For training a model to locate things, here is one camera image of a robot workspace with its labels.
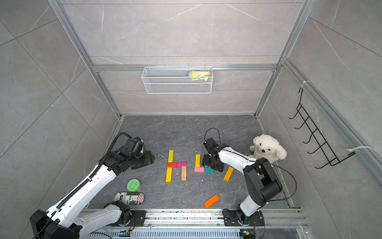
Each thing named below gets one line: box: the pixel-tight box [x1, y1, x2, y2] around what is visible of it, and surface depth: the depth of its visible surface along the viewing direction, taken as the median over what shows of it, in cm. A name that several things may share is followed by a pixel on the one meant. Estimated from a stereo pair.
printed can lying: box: [113, 191, 145, 206], surface depth 79 cm
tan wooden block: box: [181, 166, 187, 181], surface depth 90 cm
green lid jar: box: [126, 178, 140, 193], surface depth 82 cm
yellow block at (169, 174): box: [165, 167, 173, 183], surface depth 89 cm
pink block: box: [194, 167, 205, 173], surface depth 91 cm
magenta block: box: [177, 161, 187, 168], surface depth 95 cm
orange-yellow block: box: [223, 166, 234, 182], surface depth 90 cm
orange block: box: [203, 194, 220, 209], surface depth 80 cm
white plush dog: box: [248, 133, 287, 164], surface depth 82 cm
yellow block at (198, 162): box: [194, 153, 202, 168], surface depth 95 cm
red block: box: [167, 162, 178, 168], surface depth 95 cm
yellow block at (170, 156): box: [168, 149, 174, 163], surface depth 97 cm
